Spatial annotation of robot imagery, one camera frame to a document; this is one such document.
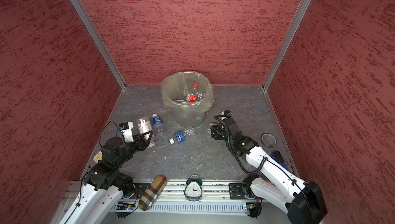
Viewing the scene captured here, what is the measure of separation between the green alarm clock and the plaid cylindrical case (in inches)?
5.0

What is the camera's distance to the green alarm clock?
0.71m

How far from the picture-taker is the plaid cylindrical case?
0.69 m
